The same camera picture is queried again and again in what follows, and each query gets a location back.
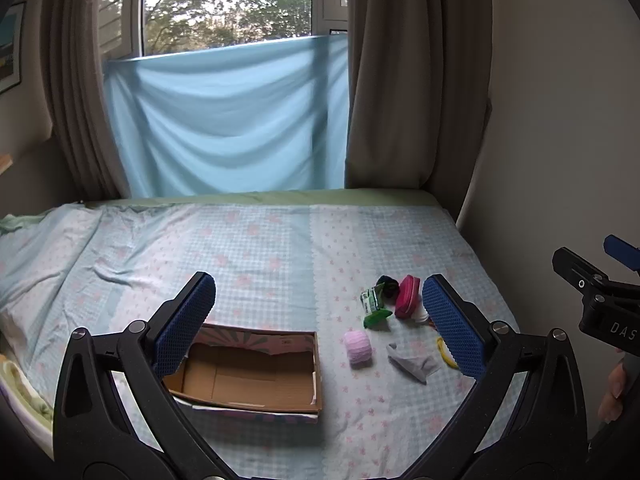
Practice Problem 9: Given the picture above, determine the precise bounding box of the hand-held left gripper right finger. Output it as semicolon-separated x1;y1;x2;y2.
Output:
421;274;588;480

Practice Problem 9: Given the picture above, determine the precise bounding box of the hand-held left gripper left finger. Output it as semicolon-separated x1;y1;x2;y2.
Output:
52;271;223;480

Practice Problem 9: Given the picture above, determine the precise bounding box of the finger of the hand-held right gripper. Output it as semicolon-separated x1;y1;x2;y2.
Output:
603;234;640;277
552;246;610;292

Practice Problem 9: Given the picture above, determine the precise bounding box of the yellow rimmed white mesh pouch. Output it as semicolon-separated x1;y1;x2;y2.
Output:
436;337;458;370

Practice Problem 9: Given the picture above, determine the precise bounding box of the pink zip pouch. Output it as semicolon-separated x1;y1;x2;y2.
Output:
394;275;422;319

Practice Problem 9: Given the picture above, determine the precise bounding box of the grey cloth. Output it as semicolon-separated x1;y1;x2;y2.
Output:
386;342;442;385

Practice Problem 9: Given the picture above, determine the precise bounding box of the cardboard box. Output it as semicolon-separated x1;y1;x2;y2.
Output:
162;324;323;423

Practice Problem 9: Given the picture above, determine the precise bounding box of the black scrunchie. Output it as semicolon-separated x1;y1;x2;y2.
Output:
376;275;401;301

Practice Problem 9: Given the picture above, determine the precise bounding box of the green soft item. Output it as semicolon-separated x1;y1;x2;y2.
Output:
363;309;393;330

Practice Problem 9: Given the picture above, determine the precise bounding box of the green tissue packet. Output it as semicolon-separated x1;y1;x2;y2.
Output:
360;285;385;316

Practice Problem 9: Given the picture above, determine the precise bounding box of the pink yarn ball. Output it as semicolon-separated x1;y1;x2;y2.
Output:
343;330;374;370

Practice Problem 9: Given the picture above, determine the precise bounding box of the person's right hand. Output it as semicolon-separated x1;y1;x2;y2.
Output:
598;360;626;423

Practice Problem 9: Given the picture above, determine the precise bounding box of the checked floral bed sheet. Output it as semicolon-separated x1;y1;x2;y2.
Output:
0;202;521;480

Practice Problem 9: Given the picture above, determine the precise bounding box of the pale green blanket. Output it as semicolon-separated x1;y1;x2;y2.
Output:
0;355;53;436

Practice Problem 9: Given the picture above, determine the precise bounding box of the light blue hanging cloth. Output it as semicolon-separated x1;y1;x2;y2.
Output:
102;35;351;196

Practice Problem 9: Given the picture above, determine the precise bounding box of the beige curtain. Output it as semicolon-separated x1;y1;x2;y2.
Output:
40;0;146;201
345;0;493;223

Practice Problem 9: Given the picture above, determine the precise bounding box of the window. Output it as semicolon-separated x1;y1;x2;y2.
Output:
97;0;351;61

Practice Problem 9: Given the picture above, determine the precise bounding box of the framed wall picture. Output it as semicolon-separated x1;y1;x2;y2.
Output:
0;1;27;93

